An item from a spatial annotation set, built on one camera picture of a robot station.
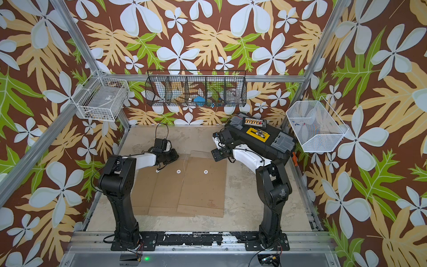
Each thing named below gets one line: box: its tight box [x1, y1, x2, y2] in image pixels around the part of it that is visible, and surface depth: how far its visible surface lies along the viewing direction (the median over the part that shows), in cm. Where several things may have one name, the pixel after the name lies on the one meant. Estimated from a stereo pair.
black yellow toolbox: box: [224, 114, 296, 162], surface depth 93 cm
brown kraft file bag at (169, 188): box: [147, 154, 196, 217], surface depth 91 cm
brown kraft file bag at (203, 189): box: [176, 150, 228, 218], surface depth 92 cm
